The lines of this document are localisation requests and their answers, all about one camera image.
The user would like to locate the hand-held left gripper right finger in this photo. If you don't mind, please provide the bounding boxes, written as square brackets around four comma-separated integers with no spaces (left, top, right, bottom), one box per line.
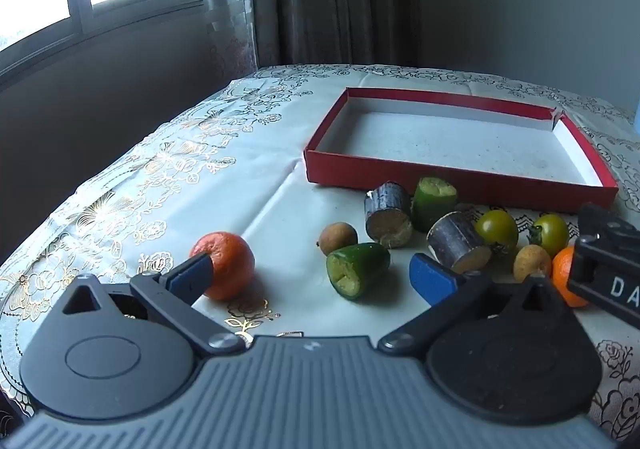
[377,253,581,358]

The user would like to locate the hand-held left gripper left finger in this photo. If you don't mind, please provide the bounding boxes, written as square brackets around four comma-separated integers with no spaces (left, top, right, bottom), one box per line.
[61,251,246,358]

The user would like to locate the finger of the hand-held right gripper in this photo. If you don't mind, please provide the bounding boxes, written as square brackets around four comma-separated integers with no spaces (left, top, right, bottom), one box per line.
[566,235,640,325]
[577,202,640,250]

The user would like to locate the orange tangerine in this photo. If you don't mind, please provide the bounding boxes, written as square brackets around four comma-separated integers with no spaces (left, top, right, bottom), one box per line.
[551,245,591,308]
[189,231,256,301]

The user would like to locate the dark sugarcane piece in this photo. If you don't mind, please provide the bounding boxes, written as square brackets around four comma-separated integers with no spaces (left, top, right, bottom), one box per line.
[426,212,492,275]
[364,182,414,250]

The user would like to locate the green tomato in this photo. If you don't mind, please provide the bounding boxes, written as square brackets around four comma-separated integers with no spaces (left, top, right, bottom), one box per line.
[474,210,519,255]
[527,213,571,257]

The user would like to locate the brown longan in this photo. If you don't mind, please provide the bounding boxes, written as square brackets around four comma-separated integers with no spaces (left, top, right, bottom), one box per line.
[318,222,360,255]
[513,244,553,282]

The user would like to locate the green cucumber piece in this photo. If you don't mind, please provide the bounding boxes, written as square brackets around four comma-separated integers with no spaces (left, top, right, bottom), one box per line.
[326,242,392,301]
[411,176,459,233]

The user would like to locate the red cardboard box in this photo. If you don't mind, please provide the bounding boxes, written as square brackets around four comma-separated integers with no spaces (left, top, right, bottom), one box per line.
[303,87,619,216]

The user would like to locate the floral embroidered tablecloth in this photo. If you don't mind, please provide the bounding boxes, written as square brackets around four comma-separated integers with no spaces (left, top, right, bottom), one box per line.
[0,63,640,430]

